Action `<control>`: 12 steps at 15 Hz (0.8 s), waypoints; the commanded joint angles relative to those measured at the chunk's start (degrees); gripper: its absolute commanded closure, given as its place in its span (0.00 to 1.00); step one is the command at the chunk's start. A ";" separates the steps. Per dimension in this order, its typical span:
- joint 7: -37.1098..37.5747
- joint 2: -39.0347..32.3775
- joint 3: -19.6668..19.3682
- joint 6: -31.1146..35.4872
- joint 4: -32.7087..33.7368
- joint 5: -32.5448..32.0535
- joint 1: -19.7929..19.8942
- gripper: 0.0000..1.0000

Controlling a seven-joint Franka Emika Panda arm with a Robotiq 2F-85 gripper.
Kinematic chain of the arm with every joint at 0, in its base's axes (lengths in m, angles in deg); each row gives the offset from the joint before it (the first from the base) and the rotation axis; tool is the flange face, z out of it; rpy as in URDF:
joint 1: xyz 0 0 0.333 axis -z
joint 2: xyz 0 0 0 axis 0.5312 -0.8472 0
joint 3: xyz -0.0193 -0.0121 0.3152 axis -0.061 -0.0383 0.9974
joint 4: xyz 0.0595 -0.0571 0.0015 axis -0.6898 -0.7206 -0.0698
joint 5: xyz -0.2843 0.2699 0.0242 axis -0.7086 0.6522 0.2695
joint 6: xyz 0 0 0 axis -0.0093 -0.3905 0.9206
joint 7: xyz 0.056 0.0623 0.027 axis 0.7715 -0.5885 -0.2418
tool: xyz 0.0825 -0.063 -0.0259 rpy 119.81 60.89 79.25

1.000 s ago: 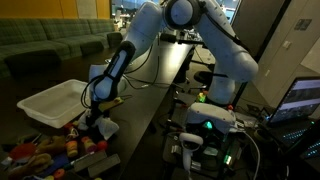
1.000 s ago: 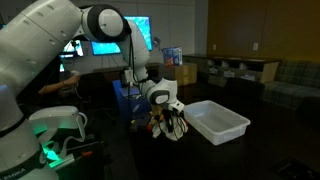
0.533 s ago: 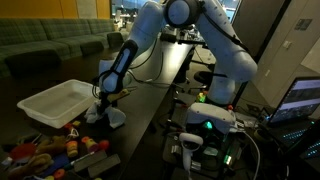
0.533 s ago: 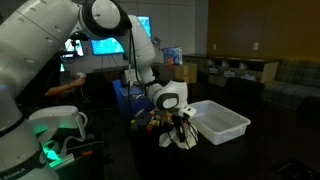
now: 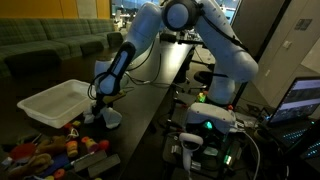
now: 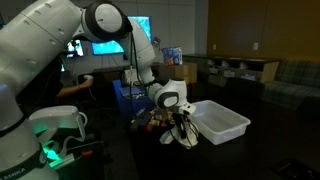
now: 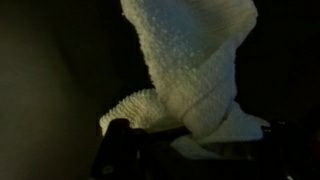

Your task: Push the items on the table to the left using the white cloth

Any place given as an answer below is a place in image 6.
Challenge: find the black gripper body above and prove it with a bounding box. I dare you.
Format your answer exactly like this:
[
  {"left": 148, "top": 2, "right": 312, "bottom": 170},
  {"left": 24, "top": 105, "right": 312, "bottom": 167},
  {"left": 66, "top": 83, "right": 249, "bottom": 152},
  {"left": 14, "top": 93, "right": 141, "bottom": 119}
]
[{"left": 173, "top": 113, "right": 190, "bottom": 129}]

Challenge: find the white plastic bin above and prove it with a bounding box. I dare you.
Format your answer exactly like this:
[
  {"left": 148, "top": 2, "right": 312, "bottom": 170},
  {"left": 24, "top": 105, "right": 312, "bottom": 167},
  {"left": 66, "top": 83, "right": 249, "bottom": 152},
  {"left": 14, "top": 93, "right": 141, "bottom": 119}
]
[{"left": 191, "top": 99, "right": 252, "bottom": 146}]

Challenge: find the brown cardboard box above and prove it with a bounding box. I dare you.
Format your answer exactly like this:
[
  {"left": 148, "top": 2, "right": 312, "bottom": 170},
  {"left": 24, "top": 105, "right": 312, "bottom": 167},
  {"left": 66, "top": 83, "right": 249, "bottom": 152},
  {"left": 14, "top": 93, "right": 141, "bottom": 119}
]
[{"left": 174, "top": 62, "right": 198, "bottom": 85}]

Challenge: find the blue storage bin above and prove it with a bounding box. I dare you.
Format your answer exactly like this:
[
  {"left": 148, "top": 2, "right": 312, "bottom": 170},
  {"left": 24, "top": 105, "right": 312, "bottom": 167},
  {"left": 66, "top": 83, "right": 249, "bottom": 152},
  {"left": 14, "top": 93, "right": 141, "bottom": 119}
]
[{"left": 112, "top": 79, "right": 158, "bottom": 121}]

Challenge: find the grey laptop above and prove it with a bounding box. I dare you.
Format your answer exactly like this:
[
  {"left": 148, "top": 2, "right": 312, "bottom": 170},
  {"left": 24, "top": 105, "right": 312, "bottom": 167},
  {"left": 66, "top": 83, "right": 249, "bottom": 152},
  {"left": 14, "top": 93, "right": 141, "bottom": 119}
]
[{"left": 120, "top": 86, "right": 143, "bottom": 98}]

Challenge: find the blue white carton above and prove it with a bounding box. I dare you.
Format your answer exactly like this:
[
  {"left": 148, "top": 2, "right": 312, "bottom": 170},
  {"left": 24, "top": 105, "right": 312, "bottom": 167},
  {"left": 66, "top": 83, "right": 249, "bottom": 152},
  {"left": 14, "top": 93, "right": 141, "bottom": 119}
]
[{"left": 161, "top": 46, "right": 183, "bottom": 67}]

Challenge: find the white box device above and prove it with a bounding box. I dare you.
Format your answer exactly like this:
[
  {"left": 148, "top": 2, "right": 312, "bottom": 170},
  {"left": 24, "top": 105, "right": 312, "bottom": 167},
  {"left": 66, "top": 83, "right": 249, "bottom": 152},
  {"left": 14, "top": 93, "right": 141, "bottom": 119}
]
[{"left": 124, "top": 68, "right": 139, "bottom": 86}]

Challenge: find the wooden shelf counter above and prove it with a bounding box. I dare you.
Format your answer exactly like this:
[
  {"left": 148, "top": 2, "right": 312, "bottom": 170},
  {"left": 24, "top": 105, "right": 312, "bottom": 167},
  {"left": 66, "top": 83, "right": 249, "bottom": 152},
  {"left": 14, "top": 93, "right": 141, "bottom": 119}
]
[{"left": 182, "top": 54, "right": 281, "bottom": 88}]

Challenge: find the black floor box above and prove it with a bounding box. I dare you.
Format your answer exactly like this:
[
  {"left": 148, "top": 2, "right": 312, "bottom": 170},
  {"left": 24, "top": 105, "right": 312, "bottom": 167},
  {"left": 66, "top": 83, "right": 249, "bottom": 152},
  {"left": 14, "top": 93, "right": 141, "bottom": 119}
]
[{"left": 271, "top": 159, "right": 318, "bottom": 180}]

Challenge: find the metal clamp bar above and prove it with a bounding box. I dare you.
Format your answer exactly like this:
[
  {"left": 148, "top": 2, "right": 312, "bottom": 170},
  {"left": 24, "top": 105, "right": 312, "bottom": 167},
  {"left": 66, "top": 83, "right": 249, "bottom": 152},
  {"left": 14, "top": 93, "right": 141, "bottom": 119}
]
[{"left": 49, "top": 154, "right": 84, "bottom": 171}]

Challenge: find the green plaid sofa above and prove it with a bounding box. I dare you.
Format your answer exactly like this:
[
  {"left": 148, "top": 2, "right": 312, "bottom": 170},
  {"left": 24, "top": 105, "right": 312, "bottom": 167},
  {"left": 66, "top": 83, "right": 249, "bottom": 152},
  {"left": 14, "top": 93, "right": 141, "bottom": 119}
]
[{"left": 261, "top": 59, "right": 320, "bottom": 111}]

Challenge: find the white VR headset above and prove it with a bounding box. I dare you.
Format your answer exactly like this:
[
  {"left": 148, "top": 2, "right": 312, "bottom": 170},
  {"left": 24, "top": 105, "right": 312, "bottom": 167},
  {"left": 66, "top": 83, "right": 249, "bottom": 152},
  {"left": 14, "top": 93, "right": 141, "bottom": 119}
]
[{"left": 28, "top": 105, "right": 88, "bottom": 164}]

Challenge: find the person in dark clothes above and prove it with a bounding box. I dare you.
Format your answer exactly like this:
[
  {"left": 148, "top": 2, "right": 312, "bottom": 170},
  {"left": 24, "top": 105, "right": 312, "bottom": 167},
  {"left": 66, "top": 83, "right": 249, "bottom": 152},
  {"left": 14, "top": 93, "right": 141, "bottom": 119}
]
[{"left": 19, "top": 49, "right": 94, "bottom": 111}]

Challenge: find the white tangled wire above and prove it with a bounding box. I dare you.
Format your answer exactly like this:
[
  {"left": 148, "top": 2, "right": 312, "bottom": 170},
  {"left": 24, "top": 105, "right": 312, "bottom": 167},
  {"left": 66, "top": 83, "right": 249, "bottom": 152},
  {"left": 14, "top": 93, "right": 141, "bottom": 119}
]
[{"left": 127, "top": 93, "right": 148, "bottom": 101}]

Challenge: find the orange handled clamp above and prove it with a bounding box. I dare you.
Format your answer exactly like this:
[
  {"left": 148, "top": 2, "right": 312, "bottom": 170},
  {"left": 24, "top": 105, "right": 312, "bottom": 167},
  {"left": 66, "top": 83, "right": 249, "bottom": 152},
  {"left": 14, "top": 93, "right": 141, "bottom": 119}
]
[{"left": 66, "top": 141, "right": 108, "bottom": 159}]

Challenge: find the large wall screen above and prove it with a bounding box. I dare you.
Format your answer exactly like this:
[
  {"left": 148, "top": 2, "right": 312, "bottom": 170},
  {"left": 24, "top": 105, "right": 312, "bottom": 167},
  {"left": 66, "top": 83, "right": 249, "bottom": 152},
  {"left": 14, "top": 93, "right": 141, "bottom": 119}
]
[{"left": 91, "top": 15, "right": 153, "bottom": 56}]

